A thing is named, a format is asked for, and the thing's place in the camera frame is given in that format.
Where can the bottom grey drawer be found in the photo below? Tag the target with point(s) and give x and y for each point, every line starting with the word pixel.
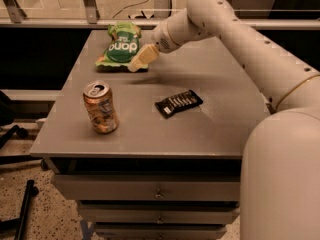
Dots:
pixel 160 232

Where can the green rice chip bag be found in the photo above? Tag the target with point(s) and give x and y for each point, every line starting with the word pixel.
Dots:
pixel 124 45

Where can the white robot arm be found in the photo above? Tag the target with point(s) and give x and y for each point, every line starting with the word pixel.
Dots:
pixel 280 175

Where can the grey drawer cabinet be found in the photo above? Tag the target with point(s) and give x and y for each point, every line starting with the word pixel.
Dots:
pixel 206 141

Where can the orange soda can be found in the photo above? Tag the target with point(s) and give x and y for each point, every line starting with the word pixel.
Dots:
pixel 98 100

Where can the metal window railing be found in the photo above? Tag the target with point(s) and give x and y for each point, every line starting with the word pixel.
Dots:
pixel 98 14

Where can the black office chair base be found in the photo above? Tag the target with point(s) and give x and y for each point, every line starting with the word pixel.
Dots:
pixel 22 188

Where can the top grey drawer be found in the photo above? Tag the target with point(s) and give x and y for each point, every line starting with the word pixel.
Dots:
pixel 145 188

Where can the black candy bar wrapper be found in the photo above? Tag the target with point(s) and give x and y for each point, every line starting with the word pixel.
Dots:
pixel 178 103

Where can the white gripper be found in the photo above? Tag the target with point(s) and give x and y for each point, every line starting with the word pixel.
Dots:
pixel 161 40

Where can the middle grey drawer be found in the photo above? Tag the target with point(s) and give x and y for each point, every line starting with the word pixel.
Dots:
pixel 158 213

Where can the grey drawer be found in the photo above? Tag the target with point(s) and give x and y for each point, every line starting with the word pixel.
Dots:
pixel 160 232
pixel 145 188
pixel 158 213

